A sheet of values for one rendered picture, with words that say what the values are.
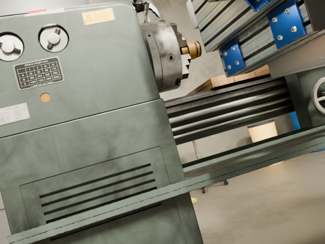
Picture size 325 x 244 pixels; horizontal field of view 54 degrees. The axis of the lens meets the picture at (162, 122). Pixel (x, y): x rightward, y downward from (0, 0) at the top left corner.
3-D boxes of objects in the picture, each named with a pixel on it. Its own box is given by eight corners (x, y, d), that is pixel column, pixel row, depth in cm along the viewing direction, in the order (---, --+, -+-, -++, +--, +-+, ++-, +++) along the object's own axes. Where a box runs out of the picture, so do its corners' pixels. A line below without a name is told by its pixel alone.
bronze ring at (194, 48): (180, 39, 143) (199, 35, 145) (174, 46, 152) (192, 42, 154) (185, 59, 142) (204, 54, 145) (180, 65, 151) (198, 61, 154)
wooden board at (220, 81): (213, 87, 129) (210, 78, 129) (187, 102, 164) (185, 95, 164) (276, 71, 136) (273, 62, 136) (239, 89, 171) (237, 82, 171)
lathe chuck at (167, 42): (167, 75, 125) (144, 7, 133) (156, 102, 155) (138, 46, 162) (188, 70, 127) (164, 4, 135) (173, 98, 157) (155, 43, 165)
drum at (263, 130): (273, 160, 460) (262, 121, 463) (292, 159, 425) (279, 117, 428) (253, 167, 448) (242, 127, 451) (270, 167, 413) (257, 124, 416)
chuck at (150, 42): (158, 77, 125) (136, 8, 132) (149, 104, 154) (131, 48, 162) (167, 75, 125) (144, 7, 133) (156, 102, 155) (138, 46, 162)
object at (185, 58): (165, 65, 146) (174, 84, 140) (166, 57, 142) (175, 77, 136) (187, 60, 148) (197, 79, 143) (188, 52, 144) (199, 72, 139)
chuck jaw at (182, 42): (164, 51, 142) (161, 23, 136) (160, 48, 146) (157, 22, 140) (187, 46, 144) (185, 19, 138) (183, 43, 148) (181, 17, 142)
